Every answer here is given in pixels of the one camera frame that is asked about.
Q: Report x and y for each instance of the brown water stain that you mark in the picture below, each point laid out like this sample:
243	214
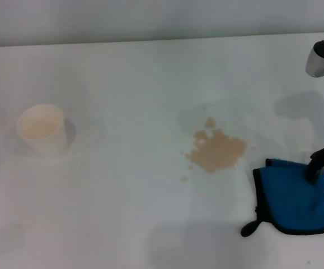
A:
217	152

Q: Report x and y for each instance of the white paper cup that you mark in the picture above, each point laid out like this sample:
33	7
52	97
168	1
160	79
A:
42	134

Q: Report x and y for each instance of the blue rag with black trim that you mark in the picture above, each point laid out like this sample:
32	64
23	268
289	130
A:
290	199

